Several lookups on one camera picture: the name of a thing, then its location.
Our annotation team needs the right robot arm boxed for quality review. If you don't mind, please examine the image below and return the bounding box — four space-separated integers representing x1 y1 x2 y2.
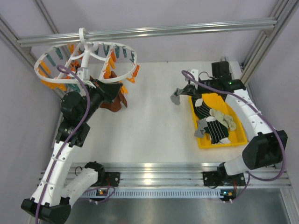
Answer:
171 62 287 185

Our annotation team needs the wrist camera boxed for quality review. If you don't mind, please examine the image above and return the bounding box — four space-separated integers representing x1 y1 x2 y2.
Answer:
186 69 199 85
76 67 90 81

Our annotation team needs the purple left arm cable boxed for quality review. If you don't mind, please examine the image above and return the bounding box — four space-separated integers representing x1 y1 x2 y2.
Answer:
35 64 91 224

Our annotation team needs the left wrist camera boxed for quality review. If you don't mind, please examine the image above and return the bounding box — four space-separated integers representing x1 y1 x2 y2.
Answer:
76 67 90 81

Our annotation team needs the aluminium top crossbar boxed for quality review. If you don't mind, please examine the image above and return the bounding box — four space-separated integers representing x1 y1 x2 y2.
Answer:
17 17 278 47

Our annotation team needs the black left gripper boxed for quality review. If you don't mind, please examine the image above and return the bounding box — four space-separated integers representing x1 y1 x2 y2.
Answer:
80 78 122 121

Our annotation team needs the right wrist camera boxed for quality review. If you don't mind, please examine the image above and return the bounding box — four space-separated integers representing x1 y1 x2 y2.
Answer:
186 69 199 85

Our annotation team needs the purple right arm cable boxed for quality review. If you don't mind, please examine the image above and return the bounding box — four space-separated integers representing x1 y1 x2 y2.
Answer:
181 70 287 201

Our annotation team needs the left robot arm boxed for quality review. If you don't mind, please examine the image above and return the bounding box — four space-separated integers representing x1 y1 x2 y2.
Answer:
21 79 122 224

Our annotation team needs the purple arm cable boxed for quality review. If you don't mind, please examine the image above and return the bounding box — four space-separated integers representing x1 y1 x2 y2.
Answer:
35 64 91 224
181 70 287 201

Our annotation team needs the white round clip hanger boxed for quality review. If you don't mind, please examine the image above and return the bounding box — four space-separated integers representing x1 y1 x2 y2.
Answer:
34 28 140 87

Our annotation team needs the yellow plastic tray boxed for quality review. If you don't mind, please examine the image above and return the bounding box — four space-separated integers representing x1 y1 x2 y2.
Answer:
189 93 248 149

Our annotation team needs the beige sock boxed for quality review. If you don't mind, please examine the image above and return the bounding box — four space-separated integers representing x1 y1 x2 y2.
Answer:
209 109 236 131

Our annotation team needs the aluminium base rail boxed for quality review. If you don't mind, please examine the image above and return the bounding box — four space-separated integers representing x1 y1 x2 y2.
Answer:
63 163 292 189

